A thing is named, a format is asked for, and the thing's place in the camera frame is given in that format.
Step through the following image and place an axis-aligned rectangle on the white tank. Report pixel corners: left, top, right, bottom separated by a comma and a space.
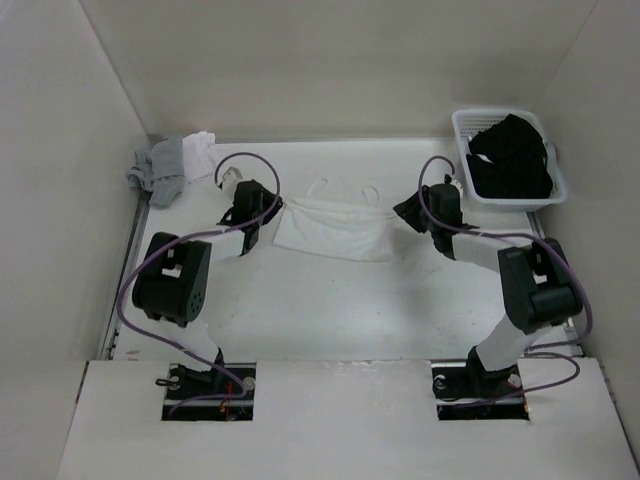
182, 131, 217, 184
273, 178, 394, 263

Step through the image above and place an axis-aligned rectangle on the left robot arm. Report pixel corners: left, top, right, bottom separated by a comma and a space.
124, 180, 283, 330

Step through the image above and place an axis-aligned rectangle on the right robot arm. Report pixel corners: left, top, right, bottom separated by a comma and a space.
393, 183, 584, 405

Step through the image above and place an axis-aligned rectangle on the folded white tank top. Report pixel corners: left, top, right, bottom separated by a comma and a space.
182, 131, 217, 184

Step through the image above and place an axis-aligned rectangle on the black tank top pile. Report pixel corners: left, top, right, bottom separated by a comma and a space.
466, 114, 553, 199

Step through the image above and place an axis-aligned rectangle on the folded grey tank top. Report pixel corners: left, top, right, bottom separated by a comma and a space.
126, 136, 186, 210

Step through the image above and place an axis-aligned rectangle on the white plastic basket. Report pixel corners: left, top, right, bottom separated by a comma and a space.
451, 108, 568, 213

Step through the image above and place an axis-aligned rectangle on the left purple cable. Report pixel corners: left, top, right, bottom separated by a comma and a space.
114, 152, 282, 419

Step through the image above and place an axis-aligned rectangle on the purple cable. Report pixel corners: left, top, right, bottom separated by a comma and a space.
114, 152, 282, 419
417, 155, 596, 409

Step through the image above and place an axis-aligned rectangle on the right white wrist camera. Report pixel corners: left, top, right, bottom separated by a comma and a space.
444, 174, 464, 197

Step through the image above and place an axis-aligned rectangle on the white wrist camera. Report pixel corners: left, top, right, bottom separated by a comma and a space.
218, 167, 244, 198
444, 174, 464, 197

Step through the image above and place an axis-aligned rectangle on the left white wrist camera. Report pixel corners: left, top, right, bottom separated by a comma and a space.
218, 167, 244, 198

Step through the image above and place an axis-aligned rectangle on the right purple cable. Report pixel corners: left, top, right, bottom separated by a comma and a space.
417, 155, 596, 409

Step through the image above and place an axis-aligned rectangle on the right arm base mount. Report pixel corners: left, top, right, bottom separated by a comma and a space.
431, 362, 529, 421

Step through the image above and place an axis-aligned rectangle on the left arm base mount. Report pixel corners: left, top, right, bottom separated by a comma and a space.
155, 363, 257, 422

